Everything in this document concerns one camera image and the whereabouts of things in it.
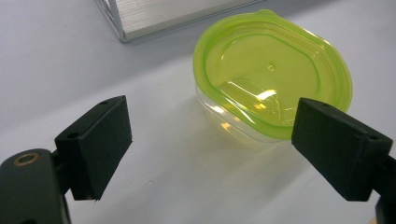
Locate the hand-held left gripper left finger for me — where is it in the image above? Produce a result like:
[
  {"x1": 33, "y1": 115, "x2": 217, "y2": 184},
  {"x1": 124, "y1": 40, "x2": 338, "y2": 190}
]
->
[{"x1": 54, "y1": 94, "x2": 134, "y2": 202}]

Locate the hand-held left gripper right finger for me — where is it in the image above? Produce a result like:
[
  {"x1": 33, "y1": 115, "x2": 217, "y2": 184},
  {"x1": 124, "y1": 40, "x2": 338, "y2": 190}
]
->
[{"x1": 290, "y1": 97, "x2": 394, "y2": 203}]

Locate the round container with green lid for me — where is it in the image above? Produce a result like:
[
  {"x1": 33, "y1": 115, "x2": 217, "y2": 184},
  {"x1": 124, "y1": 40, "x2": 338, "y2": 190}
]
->
[{"x1": 191, "y1": 8, "x2": 354, "y2": 145}]

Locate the white wire rack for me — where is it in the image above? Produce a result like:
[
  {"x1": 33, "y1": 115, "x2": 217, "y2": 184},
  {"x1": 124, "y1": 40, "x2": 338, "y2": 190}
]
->
[{"x1": 94, "y1": 0, "x2": 265, "y2": 44}]

